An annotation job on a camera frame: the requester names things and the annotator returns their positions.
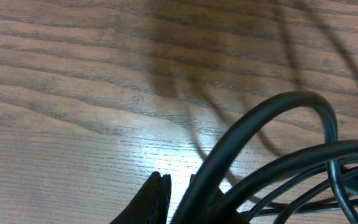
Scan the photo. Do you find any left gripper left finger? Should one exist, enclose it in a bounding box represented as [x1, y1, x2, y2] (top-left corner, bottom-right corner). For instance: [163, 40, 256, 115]
[110, 171, 172, 224]

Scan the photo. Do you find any thick black cable coil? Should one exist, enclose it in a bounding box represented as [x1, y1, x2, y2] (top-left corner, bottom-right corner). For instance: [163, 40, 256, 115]
[169, 90, 358, 224]

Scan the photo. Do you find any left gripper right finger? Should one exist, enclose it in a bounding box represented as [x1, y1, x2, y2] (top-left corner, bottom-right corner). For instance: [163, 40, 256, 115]
[188, 174, 248, 224]

